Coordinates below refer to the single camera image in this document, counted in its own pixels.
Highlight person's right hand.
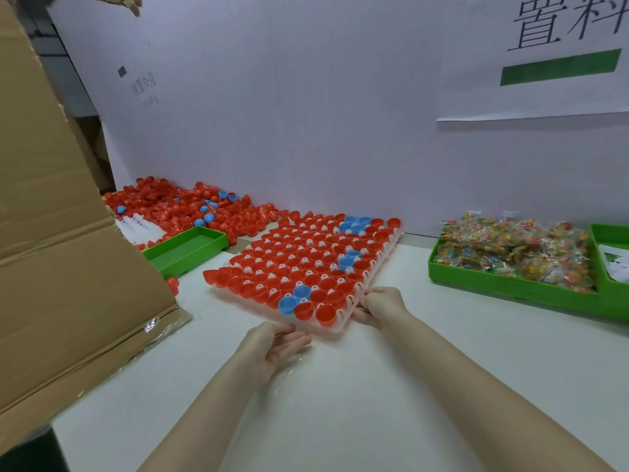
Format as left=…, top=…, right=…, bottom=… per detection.
left=351, top=286, right=411, bottom=331

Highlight person's left hand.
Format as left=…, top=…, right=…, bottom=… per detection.
left=231, top=321, right=313, bottom=387

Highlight white plastic capsule tray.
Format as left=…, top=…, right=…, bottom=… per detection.
left=203, top=213, right=403, bottom=335

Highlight person's left forearm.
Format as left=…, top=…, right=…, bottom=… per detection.
left=138, top=361, right=263, bottom=472

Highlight person's right forearm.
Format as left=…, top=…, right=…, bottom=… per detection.
left=384, top=312, right=617, bottom=472

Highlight rows of red and blue capsule halves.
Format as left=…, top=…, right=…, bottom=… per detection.
left=203, top=211, right=402, bottom=328

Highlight small empty green tray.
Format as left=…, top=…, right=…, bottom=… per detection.
left=143, top=225, right=230, bottom=280

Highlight green tray with toy packets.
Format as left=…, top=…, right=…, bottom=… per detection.
left=428, top=232, right=604, bottom=316

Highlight pile of colourful toy packets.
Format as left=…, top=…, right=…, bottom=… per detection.
left=434, top=210, right=596, bottom=293

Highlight loose pile of capsule halves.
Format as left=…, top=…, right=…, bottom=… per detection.
left=103, top=177, right=291, bottom=247

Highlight stack of white empty trays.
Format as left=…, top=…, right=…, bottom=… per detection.
left=115, top=213, right=168, bottom=247

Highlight large brown cardboard box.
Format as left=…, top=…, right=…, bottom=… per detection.
left=0, top=0, right=193, bottom=457

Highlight green tray with white sheets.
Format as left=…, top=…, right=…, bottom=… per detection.
left=588, top=223, right=629, bottom=323

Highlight white paper sheets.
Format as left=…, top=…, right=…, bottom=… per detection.
left=598, top=244, right=629, bottom=284

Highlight white paper sign green bar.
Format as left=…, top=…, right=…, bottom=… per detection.
left=436, top=0, right=629, bottom=122

